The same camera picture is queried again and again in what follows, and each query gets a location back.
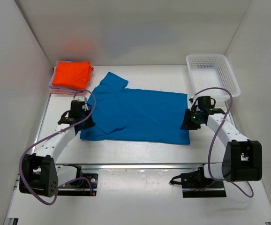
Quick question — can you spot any blue t shirt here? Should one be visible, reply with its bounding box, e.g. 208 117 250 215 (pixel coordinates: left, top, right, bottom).
80 72 190 145

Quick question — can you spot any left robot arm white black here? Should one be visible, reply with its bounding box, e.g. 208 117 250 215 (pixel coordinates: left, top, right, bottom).
19 100 95 197

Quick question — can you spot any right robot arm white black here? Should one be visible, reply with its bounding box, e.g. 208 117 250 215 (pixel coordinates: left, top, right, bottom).
181 96 262 188

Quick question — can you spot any folded orange t shirt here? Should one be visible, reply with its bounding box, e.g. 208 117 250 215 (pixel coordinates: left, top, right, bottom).
53 60 94 91

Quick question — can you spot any white plastic basket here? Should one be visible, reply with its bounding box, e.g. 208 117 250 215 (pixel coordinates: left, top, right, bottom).
186 54 241 102

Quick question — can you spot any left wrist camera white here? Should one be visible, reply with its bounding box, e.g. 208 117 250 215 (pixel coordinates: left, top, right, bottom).
73 96 89 111

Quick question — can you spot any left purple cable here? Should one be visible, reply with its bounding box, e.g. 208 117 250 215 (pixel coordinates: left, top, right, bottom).
19 90 97 206

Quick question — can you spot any purple cable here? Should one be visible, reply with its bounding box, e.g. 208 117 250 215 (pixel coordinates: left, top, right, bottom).
19 90 97 206
189 87 254 198

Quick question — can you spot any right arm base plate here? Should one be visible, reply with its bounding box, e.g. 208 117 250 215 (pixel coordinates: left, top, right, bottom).
169 167 227 198

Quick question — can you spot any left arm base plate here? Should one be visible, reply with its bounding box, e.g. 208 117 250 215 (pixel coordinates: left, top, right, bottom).
58 171 98 196

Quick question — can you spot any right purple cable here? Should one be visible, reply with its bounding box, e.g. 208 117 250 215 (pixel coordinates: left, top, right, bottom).
189 87 254 198

